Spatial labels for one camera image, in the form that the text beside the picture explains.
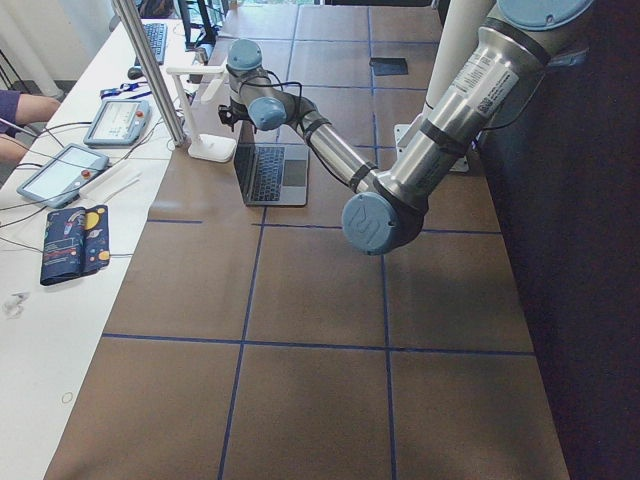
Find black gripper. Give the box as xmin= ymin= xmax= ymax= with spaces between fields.
xmin=218 ymin=102 xmax=246 ymax=130

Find grey laptop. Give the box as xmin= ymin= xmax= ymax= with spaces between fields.
xmin=234 ymin=143 xmax=310 ymax=207

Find black mouse pad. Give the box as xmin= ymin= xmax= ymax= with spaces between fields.
xmin=369 ymin=57 xmax=408 ymax=77

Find person forearm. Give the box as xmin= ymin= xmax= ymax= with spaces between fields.
xmin=0 ymin=89 xmax=62 ymax=164

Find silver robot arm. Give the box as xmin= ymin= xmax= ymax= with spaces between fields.
xmin=219 ymin=1 xmax=594 ymax=255

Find white desk lamp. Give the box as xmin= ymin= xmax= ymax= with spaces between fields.
xmin=165 ymin=62 xmax=237 ymax=163

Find black desk mouse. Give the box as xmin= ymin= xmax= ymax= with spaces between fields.
xmin=127 ymin=66 xmax=144 ymax=80

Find black monitor stand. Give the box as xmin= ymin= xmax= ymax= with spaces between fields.
xmin=175 ymin=0 xmax=228 ymax=51

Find black keyboard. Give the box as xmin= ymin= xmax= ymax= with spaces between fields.
xmin=143 ymin=23 xmax=168 ymax=65

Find far teach pendant tablet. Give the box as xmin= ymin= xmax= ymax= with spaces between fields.
xmin=83 ymin=98 xmax=150 ymax=148

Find teach pendant tablet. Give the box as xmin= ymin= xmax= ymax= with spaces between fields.
xmin=83 ymin=98 xmax=150 ymax=148
xmin=16 ymin=144 xmax=110 ymax=209

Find near teach pendant tablet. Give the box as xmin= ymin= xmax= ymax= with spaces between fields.
xmin=16 ymin=144 xmax=110 ymax=209

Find dark blue space pencil case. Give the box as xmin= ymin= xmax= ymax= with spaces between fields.
xmin=40 ymin=204 xmax=111 ymax=286

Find blue lanyard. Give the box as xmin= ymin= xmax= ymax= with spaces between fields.
xmin=99 ymin=82 xmax=154 ymax=100

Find aluminium frame post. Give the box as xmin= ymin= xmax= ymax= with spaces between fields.
xmin=113 ymin=0 xmax=186 ymax=147

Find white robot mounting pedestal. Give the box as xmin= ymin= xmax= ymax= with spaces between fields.
xmin=394 ymin=1 xmax=491 ymax=160

